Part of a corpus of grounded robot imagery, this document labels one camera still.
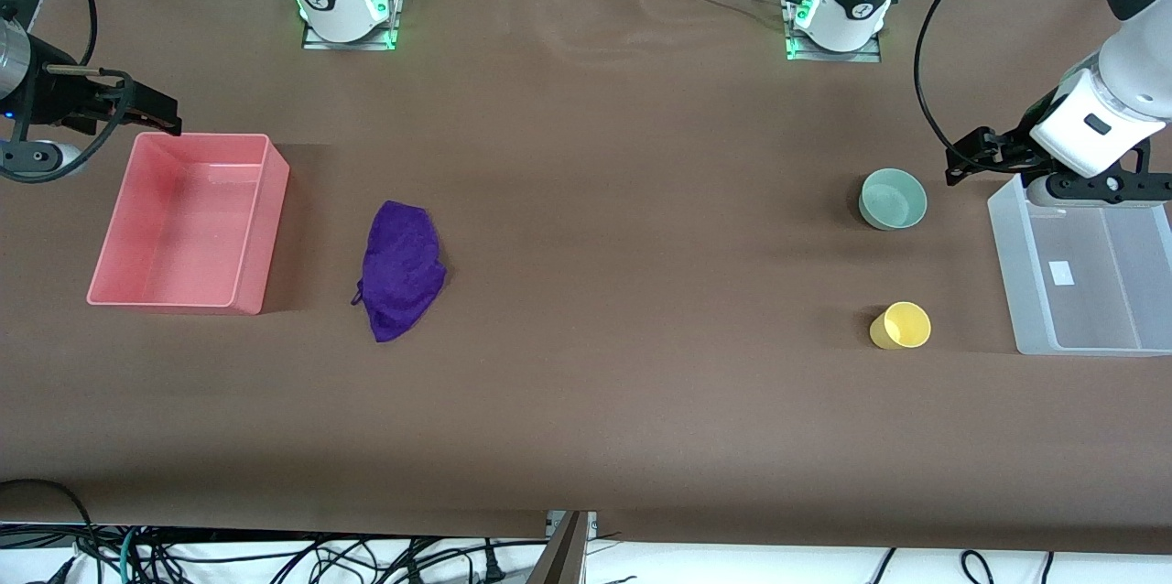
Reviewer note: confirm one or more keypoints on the pink plastic bin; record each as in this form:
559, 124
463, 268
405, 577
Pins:
183, 236

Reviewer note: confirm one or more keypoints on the metal base plate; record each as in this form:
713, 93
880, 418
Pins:
870, 51
394, 33

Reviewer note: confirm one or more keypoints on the clear plastic bin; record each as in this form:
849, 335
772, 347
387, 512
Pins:
1099, 291

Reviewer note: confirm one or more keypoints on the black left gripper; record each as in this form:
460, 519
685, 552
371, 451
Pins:
1008, 147

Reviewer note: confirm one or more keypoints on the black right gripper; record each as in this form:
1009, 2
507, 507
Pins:
57, 96

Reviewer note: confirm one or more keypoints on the purple cloth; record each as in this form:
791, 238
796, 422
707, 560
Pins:
401, 268

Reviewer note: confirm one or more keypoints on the green bowl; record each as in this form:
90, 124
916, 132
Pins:
893, 200

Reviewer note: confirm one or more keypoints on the yellow cup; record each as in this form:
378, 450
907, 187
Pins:
902, 326

